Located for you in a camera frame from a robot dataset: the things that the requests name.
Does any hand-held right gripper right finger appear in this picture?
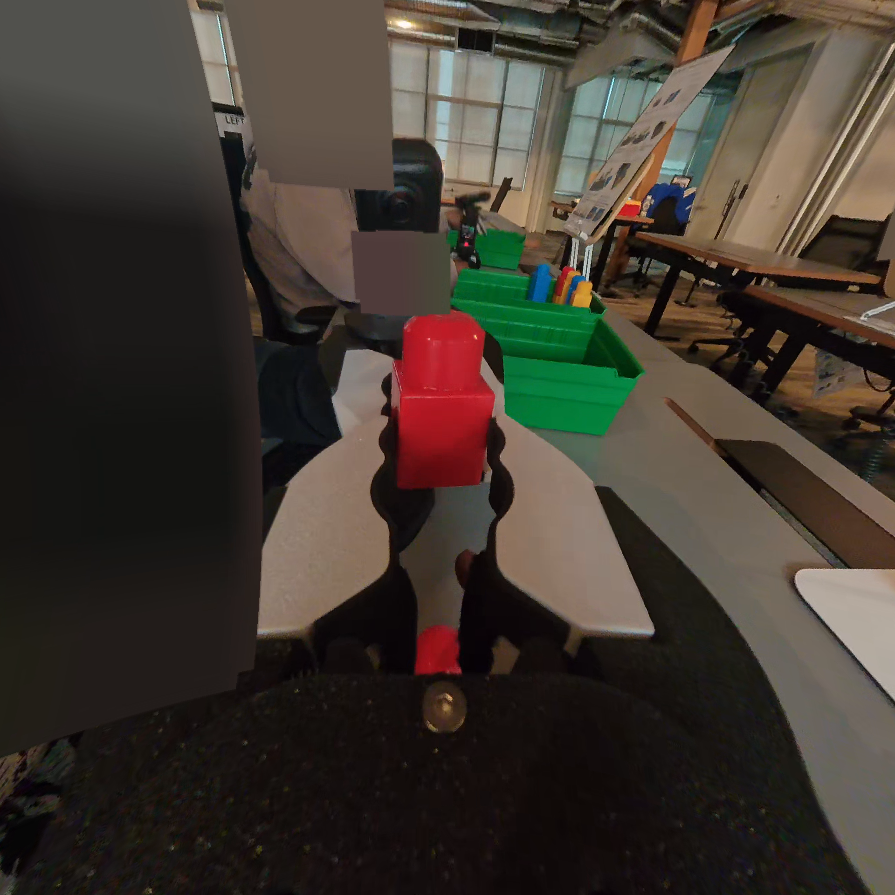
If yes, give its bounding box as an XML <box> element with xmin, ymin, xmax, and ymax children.
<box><xmin>486</xmin><ymin>416</ymin><xmax>657</xmax><ymax>640</ymax></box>

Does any wooden top office desk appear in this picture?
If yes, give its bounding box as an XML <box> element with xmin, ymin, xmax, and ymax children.
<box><xmin>631</xmin><ymin>229</ymin><xmax>883</xmax><ymax>338</ymax></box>
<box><xmin>740</xmin><ymin>282</ymin><xmax>895</xmax><ymax>396</ymax></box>

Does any red single-stud mega block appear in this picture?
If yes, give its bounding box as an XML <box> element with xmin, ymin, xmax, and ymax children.
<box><xmin>414</xmin><ymin>624</ymin><xmax>464</xmax><ymax>677</ymax></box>
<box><xmin>390</xmin><ymin>313</ymin><xmax>497</xmax><ymax>489</ymax></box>

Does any large green plastic bin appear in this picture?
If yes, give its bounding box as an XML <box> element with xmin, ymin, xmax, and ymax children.
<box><xmin>499</xmin><ymin>320</ymin><xmax>646</xmax><ymax>436</ymax></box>

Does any blue jacket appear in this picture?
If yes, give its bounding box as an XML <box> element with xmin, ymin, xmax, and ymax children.
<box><xmin>642</xmin><ymin>177</ymin><xmax>698</xmax><ymax>236</ymax></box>

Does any black device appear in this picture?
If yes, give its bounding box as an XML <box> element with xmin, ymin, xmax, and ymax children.
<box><xmin>447</xmin><ymin>189</ymin><xmax>492</xmax><ymax>271</ymax></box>

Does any black office chair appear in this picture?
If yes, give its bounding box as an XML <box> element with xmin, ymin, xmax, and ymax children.
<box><xmin>688</xmin><ymin>288</ymin><xmax>778</xmax><ymax>394</ymax></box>
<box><xmin>803</xmin><ymin>213</ymin><xmax>890</xmax><ymax>275</ymax></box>

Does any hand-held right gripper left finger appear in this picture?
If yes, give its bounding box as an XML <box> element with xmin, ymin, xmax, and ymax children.
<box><xmin>257</xmin><ymin>416</ymin><xmax>403</xmax><ymax>640</ymax></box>

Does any white poster board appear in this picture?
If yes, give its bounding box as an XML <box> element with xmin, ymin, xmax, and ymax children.
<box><xmin>562</xmin><ymin>44</ymin><xmax>737</xmax><ymax>243</ymax></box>

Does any row of coloured flat blocks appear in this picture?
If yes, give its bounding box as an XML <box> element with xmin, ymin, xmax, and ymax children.
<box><xmin>527</xmin><ymin>263</ymin><xmax>595</xmax><ymax>309</ymax></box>

